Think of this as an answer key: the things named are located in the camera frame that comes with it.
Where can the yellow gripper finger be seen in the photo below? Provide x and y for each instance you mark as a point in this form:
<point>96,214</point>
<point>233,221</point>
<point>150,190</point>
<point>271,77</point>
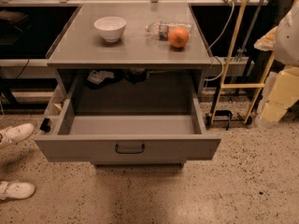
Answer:
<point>280,92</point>

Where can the grey top drawer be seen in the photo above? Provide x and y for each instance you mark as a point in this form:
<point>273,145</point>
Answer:
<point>157,121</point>

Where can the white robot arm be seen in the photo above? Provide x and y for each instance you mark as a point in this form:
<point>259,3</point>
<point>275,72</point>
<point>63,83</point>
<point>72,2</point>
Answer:
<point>283,40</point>

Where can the grey drawer cabinet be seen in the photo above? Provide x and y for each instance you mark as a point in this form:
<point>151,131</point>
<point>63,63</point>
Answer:
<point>81,51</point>

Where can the orange fruit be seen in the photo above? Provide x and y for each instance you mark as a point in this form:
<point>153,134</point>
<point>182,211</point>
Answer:
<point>178,37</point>

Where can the clear plastic water bottle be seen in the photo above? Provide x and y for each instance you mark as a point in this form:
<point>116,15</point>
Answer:
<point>161,29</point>

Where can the white ceramic bowl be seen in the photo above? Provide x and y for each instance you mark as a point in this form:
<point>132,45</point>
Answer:
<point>110,29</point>

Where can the clear plastic bin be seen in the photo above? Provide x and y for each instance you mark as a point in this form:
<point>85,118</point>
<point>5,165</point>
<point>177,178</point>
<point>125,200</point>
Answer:
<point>53,110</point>

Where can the upper white sneaker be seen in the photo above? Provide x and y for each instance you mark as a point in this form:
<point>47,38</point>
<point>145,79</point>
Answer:
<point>13,135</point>

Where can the white sneaker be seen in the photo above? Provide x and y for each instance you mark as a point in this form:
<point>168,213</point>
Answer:
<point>16,190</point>
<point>13,135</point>

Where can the lower white sneaker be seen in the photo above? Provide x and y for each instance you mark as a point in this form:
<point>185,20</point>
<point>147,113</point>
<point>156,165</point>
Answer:
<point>16,190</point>

